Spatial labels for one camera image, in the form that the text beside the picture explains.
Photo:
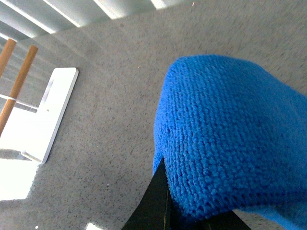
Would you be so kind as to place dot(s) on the blue microfiber cloth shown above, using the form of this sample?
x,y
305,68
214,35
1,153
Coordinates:
x,y
232,136

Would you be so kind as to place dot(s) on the white curtain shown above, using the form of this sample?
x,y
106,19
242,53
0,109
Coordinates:
x,y
22,19

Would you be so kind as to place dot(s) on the wooden rack bar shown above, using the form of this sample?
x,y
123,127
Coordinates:
x,y
18,84
6,54

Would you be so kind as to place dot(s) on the white towel rack base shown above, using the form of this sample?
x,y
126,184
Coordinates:
x,y
33,133

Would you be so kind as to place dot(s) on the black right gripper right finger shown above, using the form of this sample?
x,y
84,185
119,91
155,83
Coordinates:
x,y
225,221

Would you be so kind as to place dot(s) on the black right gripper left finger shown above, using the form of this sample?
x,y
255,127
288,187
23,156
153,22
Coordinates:
x,y
155,210

